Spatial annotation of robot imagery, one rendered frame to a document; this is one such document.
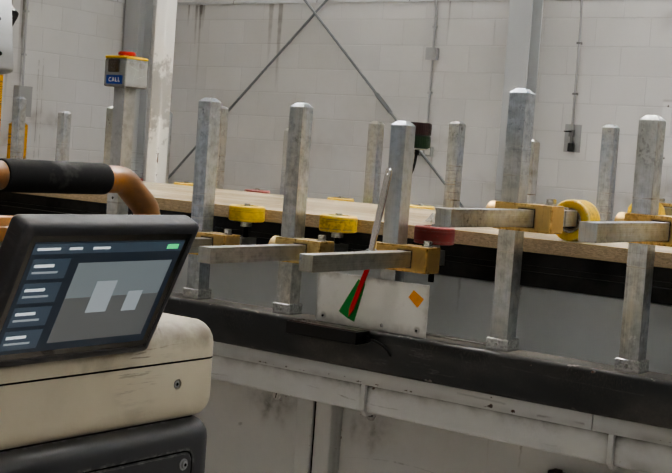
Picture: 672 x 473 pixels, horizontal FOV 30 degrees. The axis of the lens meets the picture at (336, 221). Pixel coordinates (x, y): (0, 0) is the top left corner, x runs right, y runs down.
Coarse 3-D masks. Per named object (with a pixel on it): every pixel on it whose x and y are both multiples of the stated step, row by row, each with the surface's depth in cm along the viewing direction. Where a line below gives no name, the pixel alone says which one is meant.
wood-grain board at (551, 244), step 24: (168, 192) 335; (192, 192) 347; (216, 192) 361; (240, 192) 375; (312, 216) 272; (360, 216) 278; (456, 240) 251; (480, 240) 248; (528, 240) 242; (552, 240) 239
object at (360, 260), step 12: (336, 252) 222; (348, 252) 224; (360, 252) 226; (372, 252) 228; (384, 252) 231; (396, 252) 234; (408, 252) 237; (444, 252) 247; (300, 264) 214; (312, 264) 213; (324, 264) 215; (336, 264) 218; (348, 264) 221; (360, 264) 224; (372, 264) 228; (384, 264) 231; (396, 264) 234; (408, 264) 237
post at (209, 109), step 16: (208, 112) 269; (208, 128) 269; (208, 144) 269; (208, 160) 269; (208, 176) 270; (208, 192) 270; (192, 208) 271; (208, 208) 271; (208, 224) 271; (192, 256) 271; (192, 272) 271; (208, 272) 273; (192, 288) 271; (208, 288) 273
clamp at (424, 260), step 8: (376, 248) 243; (384, 248) 241; (392, 248) 240; (400, 248) 239; (408, 248) 238; (416, 248) 237; (424, 248) 236; (432, 248) 237; (440, 248) 240; (416, 256) 237; (424, 256) 236; (432, 256) 238; (416, 264) 237; (424, 264) 236; (432, 264) 238; (416, 272) 237; (424, 272) 236; (432, 272) 238
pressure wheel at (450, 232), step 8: (432, 224) 246; (416, 232) 245; (424, 232) 244; (432, 232) 243; (440, 232) 243; (448, 232) 244; (416, 240) 245; (424, 240) 244; (432, 240) 243; (440, 240) 243; (448, 240) 244; (432, 280) 247
